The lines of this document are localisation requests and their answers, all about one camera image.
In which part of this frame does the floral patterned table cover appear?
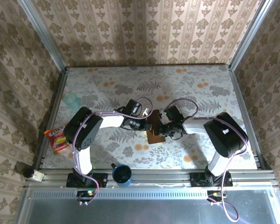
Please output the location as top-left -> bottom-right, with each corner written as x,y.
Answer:
42,65 -> 259,170

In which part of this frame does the blue mug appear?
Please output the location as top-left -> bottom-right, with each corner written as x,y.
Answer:
111,163 -> 133,187

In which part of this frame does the translucent teal plastic cup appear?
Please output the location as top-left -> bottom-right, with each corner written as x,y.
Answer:
63,92 -> 81,110

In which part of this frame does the small connector board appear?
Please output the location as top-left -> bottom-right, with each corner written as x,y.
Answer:
207,190 -> 227,206
77,190 -> 96,206

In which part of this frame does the red orange snack packet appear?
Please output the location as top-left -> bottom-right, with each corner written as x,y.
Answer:
43,123 -> 70,156

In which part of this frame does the grey metal tray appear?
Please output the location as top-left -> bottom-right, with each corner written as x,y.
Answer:
15,184 -> 280,224

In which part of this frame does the white and black cylinder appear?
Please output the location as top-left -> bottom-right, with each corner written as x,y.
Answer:
23,168 -> 44,182

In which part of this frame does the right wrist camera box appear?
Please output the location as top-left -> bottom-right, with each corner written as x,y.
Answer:
163,105 -> 184,123

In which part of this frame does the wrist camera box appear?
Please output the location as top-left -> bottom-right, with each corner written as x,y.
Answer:
125,99 -> 150,117
163,105 -> 184,123

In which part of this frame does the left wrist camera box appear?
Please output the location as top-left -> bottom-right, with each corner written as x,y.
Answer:
125,99 -> 150,117

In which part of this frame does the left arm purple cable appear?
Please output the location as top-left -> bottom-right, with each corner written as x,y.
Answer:
71,97 -> 154,206

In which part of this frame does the long aluminium base rail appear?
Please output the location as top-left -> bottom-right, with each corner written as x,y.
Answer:
23,169 -> 279,189

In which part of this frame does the aluminium side rail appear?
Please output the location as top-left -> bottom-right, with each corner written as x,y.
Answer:
228,66 -> 266,170
34,67 -> 68,170

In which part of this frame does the aluminium frame post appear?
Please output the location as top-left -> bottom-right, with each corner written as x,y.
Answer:
16,0 -> 68,72
228,0 -> 272,71

